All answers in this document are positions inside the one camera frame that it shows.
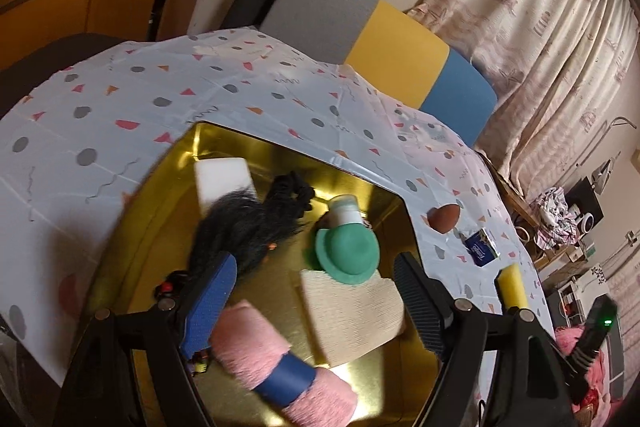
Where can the grey yellow blue chair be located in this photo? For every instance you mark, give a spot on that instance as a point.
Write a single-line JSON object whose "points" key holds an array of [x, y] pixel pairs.
{"points": [[395, 37]]}

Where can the pink towel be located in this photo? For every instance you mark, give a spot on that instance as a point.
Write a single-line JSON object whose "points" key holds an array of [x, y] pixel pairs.
{"points": [[250, 342]]}

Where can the black hair piece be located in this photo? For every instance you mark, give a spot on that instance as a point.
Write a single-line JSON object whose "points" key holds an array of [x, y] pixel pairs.
{"points": [[235, 227]]}

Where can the patterned tablecloth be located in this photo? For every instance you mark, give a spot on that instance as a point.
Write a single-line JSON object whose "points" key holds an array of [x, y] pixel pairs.
{"points": [[125, 107]]}

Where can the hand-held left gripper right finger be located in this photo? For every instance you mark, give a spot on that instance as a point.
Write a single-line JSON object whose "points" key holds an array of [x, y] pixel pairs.
{"points": [[420, 302]]}

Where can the white round fan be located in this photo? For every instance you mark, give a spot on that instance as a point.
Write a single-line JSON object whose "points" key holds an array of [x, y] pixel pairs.
{"points": [[586, 222]]}

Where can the white storage drawers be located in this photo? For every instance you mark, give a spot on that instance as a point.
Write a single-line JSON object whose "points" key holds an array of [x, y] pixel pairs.
{"points": [[575, 297]]}

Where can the pink patterned curtain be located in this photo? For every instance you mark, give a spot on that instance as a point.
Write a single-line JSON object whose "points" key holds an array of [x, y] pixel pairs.
{"points": [[540, 32]]}

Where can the small tissue pack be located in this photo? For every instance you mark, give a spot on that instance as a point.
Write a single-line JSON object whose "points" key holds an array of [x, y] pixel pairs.
{"points": [[481, 248]]}

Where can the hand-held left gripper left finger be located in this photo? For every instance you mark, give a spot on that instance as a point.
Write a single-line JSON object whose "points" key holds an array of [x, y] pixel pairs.
{"points": [[210, 302]]}

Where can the yellow sponge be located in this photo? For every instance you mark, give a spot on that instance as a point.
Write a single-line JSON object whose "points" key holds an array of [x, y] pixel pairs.
{"points": [[512, 287]]}

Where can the wooden side table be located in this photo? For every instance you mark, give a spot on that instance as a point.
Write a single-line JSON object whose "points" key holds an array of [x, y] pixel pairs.
{"points": [[510, 199]]}

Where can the black monitor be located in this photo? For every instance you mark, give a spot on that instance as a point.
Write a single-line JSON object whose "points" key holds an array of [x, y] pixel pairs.
{"points": [[585, 197]]}

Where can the black fuzzy scrunchie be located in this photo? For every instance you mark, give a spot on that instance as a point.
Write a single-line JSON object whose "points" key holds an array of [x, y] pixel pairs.
{"points": [[290, 194]]}

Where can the gold metal tray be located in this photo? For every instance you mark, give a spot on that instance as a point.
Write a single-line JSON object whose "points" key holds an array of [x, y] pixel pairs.
{"points": [[280, 167]]}

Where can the pile of clothes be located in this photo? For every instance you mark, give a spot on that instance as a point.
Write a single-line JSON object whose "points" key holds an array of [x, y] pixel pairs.
{"points": [[555, 217]]}

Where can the brown egg makeup sponge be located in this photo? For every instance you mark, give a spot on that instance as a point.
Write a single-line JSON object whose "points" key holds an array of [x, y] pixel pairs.
{"points": [[444, 218]]}

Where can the cream knitted glove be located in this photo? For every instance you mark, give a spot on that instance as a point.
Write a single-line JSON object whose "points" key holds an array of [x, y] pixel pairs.
{"points": [[350, 312]]}

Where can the pink fluffy cushion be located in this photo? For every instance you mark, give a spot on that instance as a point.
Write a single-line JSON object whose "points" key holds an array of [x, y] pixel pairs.
{"points": [[607, 377]]}

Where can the white foam block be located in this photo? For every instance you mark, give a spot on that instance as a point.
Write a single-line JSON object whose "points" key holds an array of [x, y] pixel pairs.
{"points": [[222, 179]]}

